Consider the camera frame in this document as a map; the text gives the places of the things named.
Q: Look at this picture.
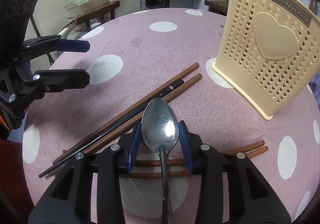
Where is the black chopstick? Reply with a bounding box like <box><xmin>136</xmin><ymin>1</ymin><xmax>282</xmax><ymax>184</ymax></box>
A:
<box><xmin>39</xmin><ymin>79</ymin><xmax>184</xmax><ymax>178</ymax></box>

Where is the cream plastic utensil holder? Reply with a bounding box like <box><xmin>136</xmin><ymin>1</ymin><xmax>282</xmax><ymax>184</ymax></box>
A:
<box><xmin>212</xmin><ymin>0</ymin><xmax>319</xmax><ymax>120</ymax></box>

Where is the metal spoon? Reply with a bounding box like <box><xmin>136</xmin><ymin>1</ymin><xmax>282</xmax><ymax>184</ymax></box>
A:
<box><xmin>141</xmin><ymin>98</ymin><xmax>178</xmax><ymax>223</ymax></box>

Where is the cream electric pot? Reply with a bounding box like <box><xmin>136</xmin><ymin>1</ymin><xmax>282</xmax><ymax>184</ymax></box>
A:
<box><xmin>64</xmin><ymin>0</ymin><xmax>110</xmax><ymax>19</ymax></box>

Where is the pink polka dot tablecloth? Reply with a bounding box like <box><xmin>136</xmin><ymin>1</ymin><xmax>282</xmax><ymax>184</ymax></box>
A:
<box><xmin>22</xmin><ymin>9</ymin><xmax>319</xmax><ymax>220</ymax></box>

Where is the dark wooden chair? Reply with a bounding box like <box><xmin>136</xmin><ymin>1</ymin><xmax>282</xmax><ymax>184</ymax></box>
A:
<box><xmin>74</xmin><ymin>0</ymin><xmax>120</xmax><ymax>32</ymax></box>

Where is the dark wooden sink counter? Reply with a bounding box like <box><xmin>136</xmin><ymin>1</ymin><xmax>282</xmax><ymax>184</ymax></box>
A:
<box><xmin>204</xmin><ymin>0</ymin><xmax>228</xmax><ymax>16</ymax></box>

